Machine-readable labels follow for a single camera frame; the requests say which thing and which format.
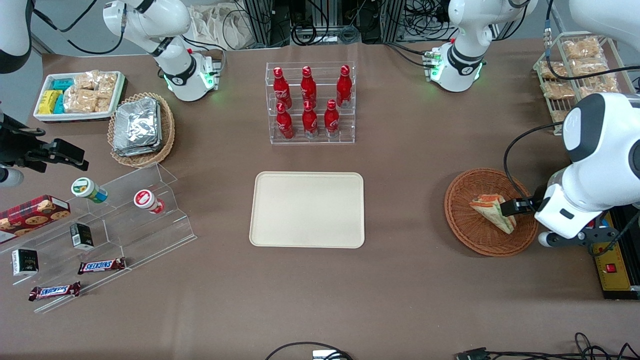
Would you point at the red tartan cookie box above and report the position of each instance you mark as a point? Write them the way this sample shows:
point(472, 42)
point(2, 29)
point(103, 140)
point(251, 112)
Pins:
point(30, 215)

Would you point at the clear wrapped cracker pack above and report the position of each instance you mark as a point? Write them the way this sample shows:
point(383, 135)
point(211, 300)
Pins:
point(589, 66)
point(86, 80)
point(551, 70)
point(582, 48)
point(602, 86)
point(107, 83)
point(80, 101)
point(103, 103)
point(558, 90)

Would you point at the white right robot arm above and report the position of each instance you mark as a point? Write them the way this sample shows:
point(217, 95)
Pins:
point(176, 67)

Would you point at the white rectangular snack tray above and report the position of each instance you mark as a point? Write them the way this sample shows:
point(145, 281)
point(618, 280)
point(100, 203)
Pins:
point(42, 117)

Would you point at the beige plastic tray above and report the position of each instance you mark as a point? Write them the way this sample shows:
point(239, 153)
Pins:
point(307, 210)

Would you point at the yellow snack pack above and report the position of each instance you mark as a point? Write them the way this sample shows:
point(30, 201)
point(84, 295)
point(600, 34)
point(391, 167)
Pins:
point(49, 102)

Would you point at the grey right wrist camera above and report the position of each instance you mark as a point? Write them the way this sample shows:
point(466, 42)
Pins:
point(10, 177)

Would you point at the clear acrylic step display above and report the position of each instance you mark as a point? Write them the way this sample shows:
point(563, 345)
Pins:
point(140, 235)

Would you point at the triangle sandwich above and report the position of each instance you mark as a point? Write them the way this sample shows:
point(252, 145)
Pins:
point(492, 212)

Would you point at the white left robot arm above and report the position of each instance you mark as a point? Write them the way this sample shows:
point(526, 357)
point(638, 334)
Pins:
point(602, 135)

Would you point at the green lidded white cup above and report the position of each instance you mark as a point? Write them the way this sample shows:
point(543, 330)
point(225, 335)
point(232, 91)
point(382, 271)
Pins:
point(86, 188)

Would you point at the clear acrylic bottle rack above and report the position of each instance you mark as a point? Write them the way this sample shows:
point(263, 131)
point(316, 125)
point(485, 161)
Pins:
point(345, 127)

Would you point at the silver foil packet stack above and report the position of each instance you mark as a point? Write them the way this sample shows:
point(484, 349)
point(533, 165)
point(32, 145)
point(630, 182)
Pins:
point(136, 127)

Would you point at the white cloth bag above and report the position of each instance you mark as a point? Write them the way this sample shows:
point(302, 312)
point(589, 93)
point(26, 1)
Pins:
point(215, 25)

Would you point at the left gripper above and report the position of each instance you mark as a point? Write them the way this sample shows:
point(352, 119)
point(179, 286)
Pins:
point(531, 204)

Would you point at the teal snack pack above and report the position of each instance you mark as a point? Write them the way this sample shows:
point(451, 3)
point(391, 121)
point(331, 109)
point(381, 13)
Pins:
point(62, 84)
point(59, 105)

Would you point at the yellow black control box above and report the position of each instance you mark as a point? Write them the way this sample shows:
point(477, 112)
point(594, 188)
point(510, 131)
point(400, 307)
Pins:
point(617, 280)

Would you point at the brown Snickers bar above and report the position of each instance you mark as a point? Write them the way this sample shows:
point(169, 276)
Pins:
point(101, 266)
point(54, 291)

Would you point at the small black carton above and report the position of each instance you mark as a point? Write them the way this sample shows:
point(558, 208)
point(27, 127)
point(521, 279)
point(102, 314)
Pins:
point(25, 262)
point(81, 236)

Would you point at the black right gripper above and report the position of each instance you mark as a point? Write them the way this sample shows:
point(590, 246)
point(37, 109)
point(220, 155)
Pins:
point(17, 145)

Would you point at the red lidded white cup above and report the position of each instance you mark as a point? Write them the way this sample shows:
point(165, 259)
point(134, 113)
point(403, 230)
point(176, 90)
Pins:
point(146, 200)

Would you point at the red cola bottle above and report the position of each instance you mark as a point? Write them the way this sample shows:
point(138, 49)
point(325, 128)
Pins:
point(331, 121)
point(285, 124)
point(344, 89)
point(282, 90)
point(310, 122)
point(308, 89)

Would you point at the brown wicker basket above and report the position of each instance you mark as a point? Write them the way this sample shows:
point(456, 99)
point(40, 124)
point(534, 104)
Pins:
point(470, 235)

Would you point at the light tan wicker basket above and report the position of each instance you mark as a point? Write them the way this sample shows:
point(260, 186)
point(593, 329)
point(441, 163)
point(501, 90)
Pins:
point(167, 130)

